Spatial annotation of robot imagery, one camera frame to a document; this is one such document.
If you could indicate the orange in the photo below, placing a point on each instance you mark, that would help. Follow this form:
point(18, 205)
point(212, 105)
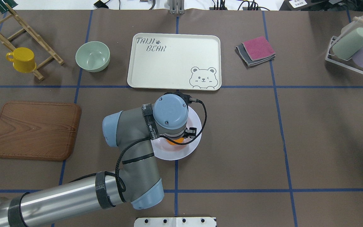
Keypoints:
point(175, 141)

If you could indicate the aluminium frame post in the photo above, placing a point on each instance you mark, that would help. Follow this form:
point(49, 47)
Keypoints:
point(176, 6)

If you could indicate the dark green mug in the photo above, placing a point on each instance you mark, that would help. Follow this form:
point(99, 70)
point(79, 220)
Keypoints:
point(4, 8)

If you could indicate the small black device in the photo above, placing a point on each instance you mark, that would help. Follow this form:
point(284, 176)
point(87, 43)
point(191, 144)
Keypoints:
point(101, 4)

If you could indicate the wooden cutting board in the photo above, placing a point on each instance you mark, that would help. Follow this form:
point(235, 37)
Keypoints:
point(38, 130)

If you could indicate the green bowl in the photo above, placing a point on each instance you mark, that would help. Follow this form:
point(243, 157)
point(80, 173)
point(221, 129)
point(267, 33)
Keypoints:
point(93, 56)

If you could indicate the green cup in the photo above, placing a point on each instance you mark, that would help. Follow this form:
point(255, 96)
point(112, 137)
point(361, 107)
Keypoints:
point(349, 44)

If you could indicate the cream bear tray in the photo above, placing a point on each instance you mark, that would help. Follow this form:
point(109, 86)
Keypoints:
point(175, 61)

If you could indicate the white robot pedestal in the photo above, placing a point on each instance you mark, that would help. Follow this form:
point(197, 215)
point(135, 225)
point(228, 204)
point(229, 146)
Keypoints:
point(176, 222)

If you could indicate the white cup rack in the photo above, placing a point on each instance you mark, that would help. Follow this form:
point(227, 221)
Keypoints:
point(330, 56)

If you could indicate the pink and grey cloths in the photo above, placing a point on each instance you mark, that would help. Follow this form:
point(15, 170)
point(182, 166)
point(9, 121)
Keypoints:
point(255, 51)

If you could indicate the yellow mug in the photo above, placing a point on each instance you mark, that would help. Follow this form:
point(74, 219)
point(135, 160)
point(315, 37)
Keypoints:
point(23, 59)

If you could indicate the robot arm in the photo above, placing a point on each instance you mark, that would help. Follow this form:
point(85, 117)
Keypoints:
point(135, 179)

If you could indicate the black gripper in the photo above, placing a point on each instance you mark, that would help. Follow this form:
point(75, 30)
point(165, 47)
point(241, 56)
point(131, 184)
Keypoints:
point(191, 131)

